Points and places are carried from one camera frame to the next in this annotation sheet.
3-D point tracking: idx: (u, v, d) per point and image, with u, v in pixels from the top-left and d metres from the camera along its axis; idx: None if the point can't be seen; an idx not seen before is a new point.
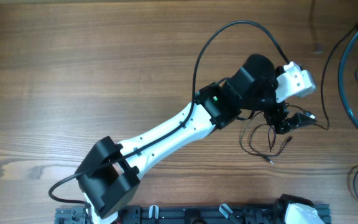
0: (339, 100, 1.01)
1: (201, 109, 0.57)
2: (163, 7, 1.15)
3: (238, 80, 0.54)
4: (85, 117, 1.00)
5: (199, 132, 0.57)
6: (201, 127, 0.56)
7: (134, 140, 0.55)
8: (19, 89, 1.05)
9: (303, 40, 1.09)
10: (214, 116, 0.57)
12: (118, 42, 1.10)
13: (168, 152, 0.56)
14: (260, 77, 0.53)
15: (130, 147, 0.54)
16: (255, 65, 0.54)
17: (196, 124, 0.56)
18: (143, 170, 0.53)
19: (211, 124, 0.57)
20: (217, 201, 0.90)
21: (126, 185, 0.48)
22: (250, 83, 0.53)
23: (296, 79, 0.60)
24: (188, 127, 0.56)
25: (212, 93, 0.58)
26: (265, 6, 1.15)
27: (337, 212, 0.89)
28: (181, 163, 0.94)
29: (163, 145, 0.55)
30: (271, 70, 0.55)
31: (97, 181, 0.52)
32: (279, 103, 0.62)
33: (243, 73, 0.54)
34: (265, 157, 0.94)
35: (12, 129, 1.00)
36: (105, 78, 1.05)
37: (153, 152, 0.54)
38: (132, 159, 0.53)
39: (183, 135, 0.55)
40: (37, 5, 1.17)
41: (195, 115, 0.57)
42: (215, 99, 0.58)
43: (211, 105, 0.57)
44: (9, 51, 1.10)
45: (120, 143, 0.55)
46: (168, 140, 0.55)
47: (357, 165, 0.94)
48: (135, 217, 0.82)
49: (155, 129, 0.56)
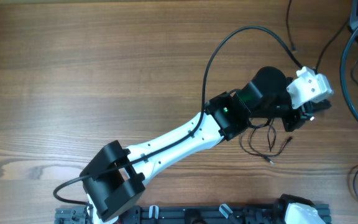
0: (339, 100, 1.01)
1: (211, 119, 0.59)
2: (163, 7, 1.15)
3: (247, 94, 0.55)
4: (85, 118, 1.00)
5: (207, 142, 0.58)
6: (210, 138, 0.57)
7: (142, 147, 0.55)
8: (19, 89, 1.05)
9: (303, 40, 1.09)
10: (222, 127, 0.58)
12: (118, 42, 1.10)
13: (174, 160, 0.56)
14: (269, 93, 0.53)
15: (138, 153, 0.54)
16: (264, 79, 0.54)
17: (206, 134, 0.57)
18: (148, 178, 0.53)
19: (220, 135, 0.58)
20: (217, 201, 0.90)
21: (130, 191, 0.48)
22: (259, 99, 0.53)
23: (311, 84, 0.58)
24: (196, 137, 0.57)
25: (222, 104, 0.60)
26: (265, 6, 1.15)
27: (337, 212, 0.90)
28: (181, 163, 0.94)
29: (171, 154, 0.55)
30: (281, 83, 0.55)
31: (101, 183, 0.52)
32: (296, 109, 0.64)
33: (252, 88, 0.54)
34: (265, 157, 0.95)
35: (12, 129, 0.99)
36: (105, 78, 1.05)
37: (160, 160, 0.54)
38: (138, 165, 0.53)
39: (190, 144, 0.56)
40: (37, 5, 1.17)
41: (204, 126, 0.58)
42: (225, 111, 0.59)
43: (220, 116, 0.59)
44: (9, 51, 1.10)
45: (128, 148, 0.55)
46: (176, 148, 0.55)
47: (357, 165, 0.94)
48: (135, 217, 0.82)
49: (163, 136, 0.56)
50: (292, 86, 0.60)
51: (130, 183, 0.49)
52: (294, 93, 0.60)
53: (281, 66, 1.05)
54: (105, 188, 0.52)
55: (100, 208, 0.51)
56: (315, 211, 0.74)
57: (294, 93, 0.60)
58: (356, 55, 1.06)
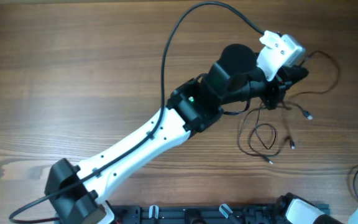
0: (338, 101, 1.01)
1: (171, 115, 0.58)
2: (163, 7, 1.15)
3: (214, 76, 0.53)
4: (85, 117, 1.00)
5: (170, 142, 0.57)
6: (173, 136, 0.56)
7: (95, 160, 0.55)
8: (19, 89, 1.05)
9: (302, 40, 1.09)
10: (190, 119, 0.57)
12: (119, 42, 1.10)
13: (131, 170, 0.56)
14: (238, 72, 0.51)
15: (89, 168, 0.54)
16: (231, 58, 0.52)
17: (166, 134, 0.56)
18: (104, 193, 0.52)
19: (185, 131, 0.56)
20: (217, 201, 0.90)
21: (84, 210, 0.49)
22: (227, 81, 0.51)
23: (278, 47, 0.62)
24: (155, 139, 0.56)
25: (189, 94, 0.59)
26: (265, 6, 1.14)
27: (337, 212, 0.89)
28: (180, 163, 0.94)
29: (126, 162, 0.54)
30: (252, 59, 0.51)
31: (63, 201, 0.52)
32: (272, 82, 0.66)
33: (219, 69, 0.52)
34: (265, 157, 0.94)
35: (12, 129, 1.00)
36: (105, 78, 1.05)
37: (115, 172, 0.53)
38: (90, 180, 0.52)
39: (146, 148, 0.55)
40: (38, 5, 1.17)
41: (165, 124, 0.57)
42: (192, 100, 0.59)
43: (186, 106, 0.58)
44: (9, 51, 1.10)
45: (79, 164, 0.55)
46: (130, 157, 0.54)
47: (357, 165, 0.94)
48: (135, 217, 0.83)
49: (117, 145, 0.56)
50: (261, 57, 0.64)
51: (83, 203, 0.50)
52: (262, 58, 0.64)
53: None
54: (68, 201, 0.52)
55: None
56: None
57: (263, 64, 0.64)
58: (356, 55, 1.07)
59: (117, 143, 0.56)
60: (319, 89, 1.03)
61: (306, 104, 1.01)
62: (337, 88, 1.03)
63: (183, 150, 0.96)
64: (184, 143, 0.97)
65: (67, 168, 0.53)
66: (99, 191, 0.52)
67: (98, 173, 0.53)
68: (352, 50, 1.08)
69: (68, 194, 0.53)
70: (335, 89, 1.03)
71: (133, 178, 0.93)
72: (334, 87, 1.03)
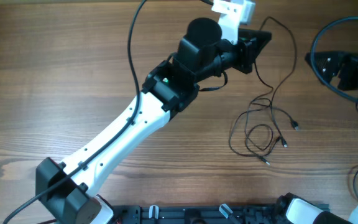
0: (338, 100, 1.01)
1: (148, 98, 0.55)
2: (163, 7, 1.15)
3: (183, 54, 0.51)
4: (85, 117, 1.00)
5: (154, 124, 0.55)
6: (153, 119, 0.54)
7: (78, 154, 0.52)
8: (19, 89, 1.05)
9: (302, 40, 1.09)
10: (168, 99, 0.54)
12: (119, 42, 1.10)
13: (117, 158, 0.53)
14: (206, 45, 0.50)
15: (74, 163, 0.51)
16: (197, 32, 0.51)
17: (147, 116, 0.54)
18: (92, 186, 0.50)
19: (165, 112, 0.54)
20: (217, 201, 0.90)
21: (74, 204, 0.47)
22: (196, 54, 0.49)
23: (230, 8, 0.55)
24: (137, 124, 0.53)
25: (163, 76, 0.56)
26: (265, 6, 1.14)
27: (337, 212, 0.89)
28: (180, 163, 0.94)
29: (111, 151, 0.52)
30: (215, 30, 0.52)
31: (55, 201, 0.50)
32: (238, 44, 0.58)
33: (186, 45, 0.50)
34: (261, 158, 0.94)
35: (12, 129, 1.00)
36: (105, 78, 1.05)
37: (101, 162, 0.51)
38: (77, 175, 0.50)
39: (128, 134, 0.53)
40: (38, 5, 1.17)
41: (143, 107, 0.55)
42: (166, 81, 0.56)
43: (163, 88, 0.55)
44: (9, 51, 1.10)
45: (63, 162, 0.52)
46: (114, 145, 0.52)
47: (357, 165, 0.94)
48: (135, 217, 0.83)
49: (99, 136, 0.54)
50: (222, 27, 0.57)
51: (74, 196, 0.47)
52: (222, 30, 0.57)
53: (281, 65, 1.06)
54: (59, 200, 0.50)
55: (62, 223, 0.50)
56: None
57: (227, 32, 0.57)
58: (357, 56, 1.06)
59: (99, 134, 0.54)
60: (319, 89, 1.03)
61: (306, 104, 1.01)
62: None
63: (183, 150, 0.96)
64: (184, 143, 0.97)
65: (51, 164, 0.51)
66: (88, 183, 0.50)
67: (84, 166, 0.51)
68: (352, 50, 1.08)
69: (58, 192, 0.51)
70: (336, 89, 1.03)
71: (133, 178, 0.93)
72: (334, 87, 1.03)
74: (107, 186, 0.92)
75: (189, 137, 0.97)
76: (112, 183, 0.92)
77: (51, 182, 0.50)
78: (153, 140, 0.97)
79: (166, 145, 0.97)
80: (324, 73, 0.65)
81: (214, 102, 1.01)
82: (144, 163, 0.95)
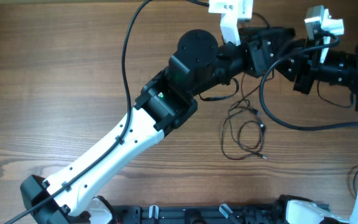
0: (339, 100, 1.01)
1: (138, 114, 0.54)
2: (163, 7, 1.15)
3: (174, 72, 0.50)
4: (86, 117, 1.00)
5: (144, 143, 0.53)
6: (143, 138, 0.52)
7: (64, 173, 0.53)
8: (19, 89, 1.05)
9: None
10: (163, 116, 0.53)
12: (119, 42, 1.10)
13: (105, 178, 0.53)
14: (196, 65, 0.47)
15: (59, 183, 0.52)
16: (188, 47, 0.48)
17: (137, 135, 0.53)
18: (76, 206, 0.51)
19: (156, 131, 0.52)
20: (217, 201, 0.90)
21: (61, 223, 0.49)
22: (186, 74, 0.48)
23: (227, 7, 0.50)
24: (125, 143, 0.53)
25: (160, 89, 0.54)
26: (265, 6, 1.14)
27: (337, 211, 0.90)
28: (180, 163, 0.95)
29: (96, 173, 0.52)
30: (209, 48, 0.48)
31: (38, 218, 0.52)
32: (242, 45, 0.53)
33: (176, 63, 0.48)
34: (257, 153, 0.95)
35: (12, 129, 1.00)
36: (105, 78, 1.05)
37: (86, 183, 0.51)
38: (61, 195, 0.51)
39: (117, 154, 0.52)
40: (37, 5, 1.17)
41: (133, 126, 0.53)
42: (161, 96, 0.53)
43: (158, 103, 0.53)
44: (9, 51, 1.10)
45: (48, 179, 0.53)
46: (101, 165, 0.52)
47: (357, 165, 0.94)
48: (135, 217, 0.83)
49: (88, 154, 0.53)
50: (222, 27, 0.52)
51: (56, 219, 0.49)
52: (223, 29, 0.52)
53: None
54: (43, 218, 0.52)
55: None
56: (313, 204, 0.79)
57: (228, 32, 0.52)
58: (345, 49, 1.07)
59: (87, 152, 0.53)
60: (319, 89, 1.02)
61: (306, 104, 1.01)
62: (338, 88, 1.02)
63: (183, 150, 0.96)
64: (184, 143, 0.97)
65: (35, 183, 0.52)
66: (71, 205, 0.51)
67: (68, 186, 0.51)
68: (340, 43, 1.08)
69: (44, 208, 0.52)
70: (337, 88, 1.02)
71: (132, 178, 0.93)
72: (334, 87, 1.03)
74: (107, 186, 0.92)
75: (189, 138, 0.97)
76: (112, 183, 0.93)
77: (36, 198, 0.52)
78: None
79: (166, 145, 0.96)
80: (287, 76, 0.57)
81: (214, 102, 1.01)
82: (143, 163, 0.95)
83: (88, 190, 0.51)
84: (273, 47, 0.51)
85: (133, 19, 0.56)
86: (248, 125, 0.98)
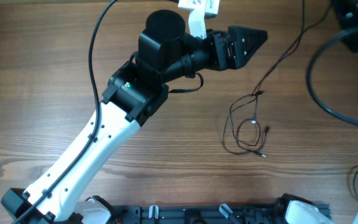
0: (338, 100, 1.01)
1: (108, 111, 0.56)
2: (163, 7, 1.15)
3: (145, 50, 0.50)
4: (85, 117, 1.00)
5: (119, 137, 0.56)
6: (117, 132, 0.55)
7: (43, 182, 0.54)
8: (19, 89, 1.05)
9: (304, 40, 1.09)
10: (135, 105, 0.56)
12: (119, 42, 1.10)
13: (84, 179, 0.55)
14: (166, 39, 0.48)
15: (38, 191, 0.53)
16: (156, 24, 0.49)
17: (110, 130, 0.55)
18: (60, 211, 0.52)
19: (129, 122, 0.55)
20: (217, 201, 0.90)
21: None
22: (158, 49, 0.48)
23: (196, 2, 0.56)
24: (99, 140, 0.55)
25: (126, 79, 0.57)
26: (265, 6, 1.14)
27: (337, 211, 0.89)
28: (180, 163, 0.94)
29: (75, 173, 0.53)
30: (179, 24, 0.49)
31: None
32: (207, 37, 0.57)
33: (146, 39, 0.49)
34: (256, 152, 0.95)
35: (12, 129, 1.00)
36: (105, 78, 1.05)
37: (66, 186, 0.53)
38: (42, 204, 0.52)
39: (92, 152, 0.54)
40: (38, 5, 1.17)
41: (105, 121, 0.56)
42: (128, 86, 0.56)
43: (125, 93, 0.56)
44: (9, 51, 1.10)
45: (27, 190, 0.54)
46: (79, 165, 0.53)
47: (357, 165, 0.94)
48: (135, 217, 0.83)
49: (64, 156, 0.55)
50: (191, 22, 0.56)
51: None
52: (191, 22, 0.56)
53: (281, 65, 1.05)
54: None
55: None
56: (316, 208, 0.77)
57: (196, 27, 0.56)
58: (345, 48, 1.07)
59: (63, 154, 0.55)
60: (319, 89, 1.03)
61: (306, 104, 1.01)
62: (337, 89, 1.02)
63: (183, 150, 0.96)
64: (184, 143, 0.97)
65: (15, 196, 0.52)
66: (55, 211, 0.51)
67: (48, 193, 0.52)
68: None
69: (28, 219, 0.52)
70: (336, 89, 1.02)
71: (132, 178, 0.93)
72: (334, 87, 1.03)
74: (107, 186, 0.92)
75: (189, 137, 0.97)
76: (112, 183, 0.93)
77: (20, 210, 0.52)
78: (153, 140, 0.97)
79: (166, 145, 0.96)
80: None
81: (214, 102, 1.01)
82: (143, 163, 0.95)
83: (69, 193, 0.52)
84: (247, 46, 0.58)
85: (101, 16, 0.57)
86: (247, 123, 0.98)
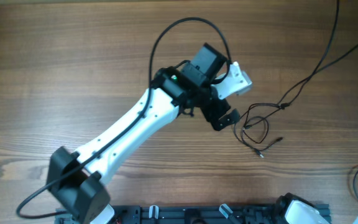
0: (339, 100, 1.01)
1: (160, 93, 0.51)
2: (162, 7, 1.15)
3: (202, 58, 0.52)
4: (85, 117, 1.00)
5: (163, 119, 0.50)
6: (163, 112, 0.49)
7: (91, 144, 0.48)
8: (19, 89, 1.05)
9: (304, 40, 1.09)
10: (176, 96, 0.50)
12: (119, 42, 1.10)
13: (131, 149, 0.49)
14: (222, 56, 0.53)
15: (89, 152, 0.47)
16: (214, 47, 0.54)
17: (157, 110, 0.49)
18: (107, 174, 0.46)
19: (174, 107, 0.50)
20: (217, 201, 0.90)
21: (90, 191, 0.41)
22: (215, 60, 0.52)
23: None
24: (147, 117, 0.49)
25: (171, 73, 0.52)
26: (265, 6, 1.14)
27: (337, 212, 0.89)
28: (180, 163, 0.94)
29: (126, 140, 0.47)
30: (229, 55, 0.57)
31: (68, 191, 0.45)
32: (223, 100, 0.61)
33: (207, 50, 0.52)
34: (257, 150, 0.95)
35: (12, 129, 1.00)
36: (105, 78, 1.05)
37: (114, 151, 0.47)
38: (91, 163, 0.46)
39: (142, 125, 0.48)
40: (38, 5, 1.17)
41: (154, 102, 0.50)
42: (174, 79, 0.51)
43: (169, 84, 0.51)
44: (9, 51, 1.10)
45: (77, 150, 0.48)
46: (130, 134, 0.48)
47: (357, 165, 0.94)
48: (135, 217, 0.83)
49: (112, 127, 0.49)
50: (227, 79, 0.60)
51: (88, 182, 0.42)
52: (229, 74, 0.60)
53: (281, 66, 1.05)
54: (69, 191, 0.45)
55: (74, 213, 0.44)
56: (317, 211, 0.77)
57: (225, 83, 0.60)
58: (344, 50, 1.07)
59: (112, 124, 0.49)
60: (319, 89, 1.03)
61: (306, 104, 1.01)
62: (338, 89, 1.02)
63: (183, 150, 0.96)
64: (184, 143, 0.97)
65: (66, 153, 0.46)
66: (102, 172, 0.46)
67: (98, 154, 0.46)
68: (340, 44, 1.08)
69: (69, 182, 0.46)
70: (337, 89, 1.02)
71: (132, 178, 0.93)
72: (335, 88, 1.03)
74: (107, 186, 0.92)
75: (189, 138, 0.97)
76: (112, 183, 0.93)
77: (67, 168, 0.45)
78: (153, 140, 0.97)
79: (166, 146, 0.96)
80: None
81: None
82: (144, 163, 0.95)
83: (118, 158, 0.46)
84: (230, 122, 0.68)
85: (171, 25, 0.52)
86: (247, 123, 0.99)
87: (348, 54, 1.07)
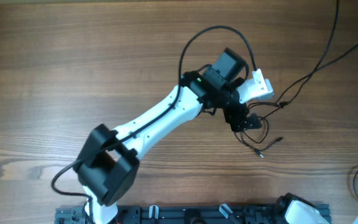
0: (339, 100, 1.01)
1: (188, 90, 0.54)
2: (162, 7, 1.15)
3: (222, 63, 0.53)
4: (85, 117, 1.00)
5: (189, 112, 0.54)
6: (191, 106, 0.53)
7: (128, 125, 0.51)
8: (19, 89, 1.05)
9: (304, 40, 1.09)
10: (200, 96, 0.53)
12: (119, 42, 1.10)
13: (162, 135, 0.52)
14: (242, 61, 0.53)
15: (125, 130, 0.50)
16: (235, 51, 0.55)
17: (186, 103, 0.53)
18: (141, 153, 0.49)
19: (198, 103, 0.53)
20: (217, 201, 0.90)
21: (127, 166, 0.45)
22: (235, 65, 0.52)
23: None
24: (177, 109, 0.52)
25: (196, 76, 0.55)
26: (265, 6, 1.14)
27: (337, 211, 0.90)
28: (181, 163, 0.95)
29: (160, 124, 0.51)
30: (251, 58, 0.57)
31: (97, 170, 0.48)
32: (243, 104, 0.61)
33: (228, 55, 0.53)
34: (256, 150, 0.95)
35: (12, 129, 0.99)
36: (105, 78, 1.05)
37: (148, 133, 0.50)
38: (127, 142, 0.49)
39: (173, 117, 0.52)
40: (37, 5, 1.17)
41: (183, 97, 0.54)
42: (199, 81, 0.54)
43: (195, 85, 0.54)
44: (9, 51, 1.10)
45: (115, 129, 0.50)
46: (164, 119, 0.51)
47: (357, 165, 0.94)
48: (135, 217, 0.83)
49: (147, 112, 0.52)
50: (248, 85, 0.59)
51: (124, 160, 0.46)
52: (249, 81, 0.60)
53: (281, 66, 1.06)
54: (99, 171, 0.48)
55: (99, 191, 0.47)
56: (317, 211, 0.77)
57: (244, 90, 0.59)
58: (344, 50, 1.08)
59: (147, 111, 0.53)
60: (319, 89, 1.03)
61: (306, 104, 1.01)
62: (338, 89, 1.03)
63: (183, 150, 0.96)
64: (184, 143, 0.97)
65: (104, 130, 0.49)
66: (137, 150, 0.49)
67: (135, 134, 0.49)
68: (340, 44, 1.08)
69: (99, 162, 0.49)
70: (337, 89, 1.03)
71: None
72: (335, 88, 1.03)
74: None
75: (189, 138, 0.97)
76: None
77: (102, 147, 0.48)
78: None
79: (166, 145, 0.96)
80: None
81: None
82: (144, 163, 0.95)
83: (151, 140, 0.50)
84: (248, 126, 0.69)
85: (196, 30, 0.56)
86: None
87: (348, 54, 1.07)
